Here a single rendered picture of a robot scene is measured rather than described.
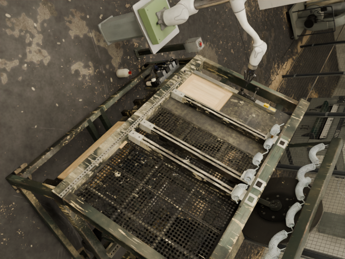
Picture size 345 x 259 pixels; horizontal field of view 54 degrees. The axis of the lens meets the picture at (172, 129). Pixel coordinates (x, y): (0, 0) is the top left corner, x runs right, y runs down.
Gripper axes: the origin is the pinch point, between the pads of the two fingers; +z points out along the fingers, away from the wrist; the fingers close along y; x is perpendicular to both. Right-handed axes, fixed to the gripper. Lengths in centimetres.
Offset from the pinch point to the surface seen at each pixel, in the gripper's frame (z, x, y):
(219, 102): 13.8, 27.1, 13.7
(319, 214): 33, 74, -113
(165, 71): 7, 29, 78
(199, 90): 14.0, 24.9, 37.6
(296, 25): 176, -488, 41
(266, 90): 11.0, -17.4, -18.9
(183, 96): 9, 49, 44
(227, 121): 9, 50, -6
